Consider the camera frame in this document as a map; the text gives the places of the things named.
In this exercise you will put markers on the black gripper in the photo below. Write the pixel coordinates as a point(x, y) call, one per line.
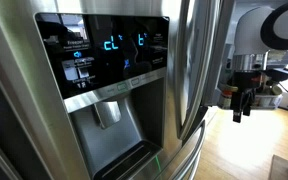
point(245, 81)

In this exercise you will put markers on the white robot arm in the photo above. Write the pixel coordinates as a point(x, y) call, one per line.
point(250, 30)

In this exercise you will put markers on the black fridge control panel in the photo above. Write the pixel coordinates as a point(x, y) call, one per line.
point(100, 50)

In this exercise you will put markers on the stainless steel fridge door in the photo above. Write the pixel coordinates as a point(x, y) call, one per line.
point(24, 100)

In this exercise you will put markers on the small red lid jar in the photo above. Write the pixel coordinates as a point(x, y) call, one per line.
point(226, 96)

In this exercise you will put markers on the gold lid jar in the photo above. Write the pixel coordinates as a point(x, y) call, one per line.
point(276, 90)

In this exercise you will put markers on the brown floor mat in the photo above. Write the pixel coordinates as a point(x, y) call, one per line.
point(280, 168)

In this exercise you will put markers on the dark dispenser drip tray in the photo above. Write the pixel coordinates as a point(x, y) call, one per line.
point(130, 163)

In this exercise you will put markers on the silver dispenser paddle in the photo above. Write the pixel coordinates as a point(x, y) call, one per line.
point(107, 113)

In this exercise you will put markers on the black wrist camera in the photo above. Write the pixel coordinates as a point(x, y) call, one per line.
point(279, 74)

